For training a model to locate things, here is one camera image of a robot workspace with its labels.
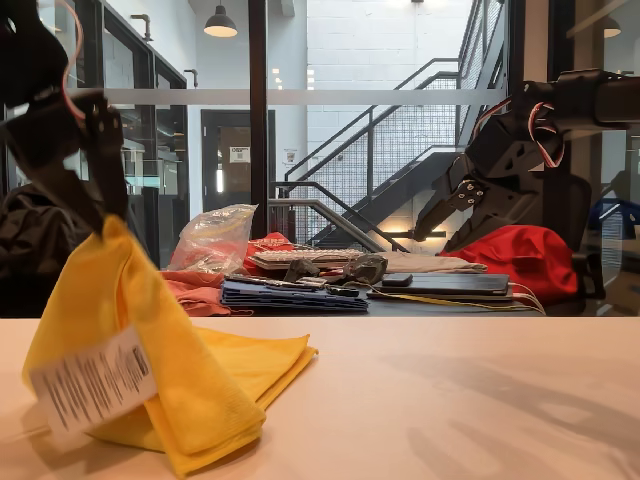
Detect salmon folded shirt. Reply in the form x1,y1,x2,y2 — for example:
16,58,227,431
159,269,254,318

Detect silver laptop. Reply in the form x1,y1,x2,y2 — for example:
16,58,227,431
367,292,516,302

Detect silver keypad phone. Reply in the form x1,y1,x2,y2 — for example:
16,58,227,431
264,278,327,293

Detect yellow microfiber towel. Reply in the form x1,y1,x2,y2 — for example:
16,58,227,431
22,214,320,477

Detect white keyboard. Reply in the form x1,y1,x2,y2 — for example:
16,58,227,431
249,248,364,271

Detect beige folded garment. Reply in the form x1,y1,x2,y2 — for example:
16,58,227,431
384,249,489,275

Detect black tablet case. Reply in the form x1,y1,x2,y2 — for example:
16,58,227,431
374,272,512,296

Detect black framed door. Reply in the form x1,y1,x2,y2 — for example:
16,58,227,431
201,108,277,214

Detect clear plastic zip bag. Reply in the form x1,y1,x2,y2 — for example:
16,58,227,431
167,202,260,275

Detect white charging cable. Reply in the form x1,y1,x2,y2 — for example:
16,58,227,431
512,293,545,315
509,282,549,316

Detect black pendant lamp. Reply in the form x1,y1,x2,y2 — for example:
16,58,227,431
203,3,239,39

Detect blue folded plastic boards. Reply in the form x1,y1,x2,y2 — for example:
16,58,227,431
219,278,370,314

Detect red printed shirt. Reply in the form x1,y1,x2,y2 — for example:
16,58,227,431
243,231,301,271

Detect dark grey keypad phone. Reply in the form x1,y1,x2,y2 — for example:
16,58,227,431
223,272,274,285

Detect black jacket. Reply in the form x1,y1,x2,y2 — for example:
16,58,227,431
0,182,151,317

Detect small dark plastic bag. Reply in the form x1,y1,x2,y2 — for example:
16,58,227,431
284,257,321,282
344,253,390,286

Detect yellow cable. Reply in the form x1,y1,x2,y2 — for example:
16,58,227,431
369,289,544,314

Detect black metal staircase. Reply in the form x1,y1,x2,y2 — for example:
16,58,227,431
269,0,506,251

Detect red bag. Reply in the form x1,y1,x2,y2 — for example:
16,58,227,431
439,224,581,306

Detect blue fabric item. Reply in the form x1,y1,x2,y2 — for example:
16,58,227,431
587,197,640,234

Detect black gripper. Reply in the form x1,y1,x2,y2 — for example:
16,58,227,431
414,112,566,254
0,92,130,236

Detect black office chair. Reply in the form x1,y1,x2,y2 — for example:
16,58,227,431
472,169,606,316

